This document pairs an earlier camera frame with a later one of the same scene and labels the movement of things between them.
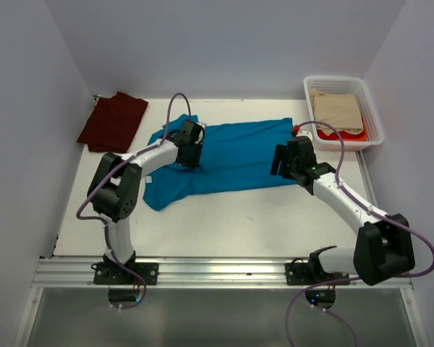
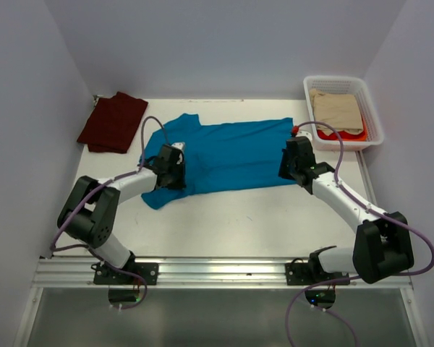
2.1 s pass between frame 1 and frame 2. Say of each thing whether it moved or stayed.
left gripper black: moved
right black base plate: stayed
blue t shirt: stayed
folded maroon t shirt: stayed
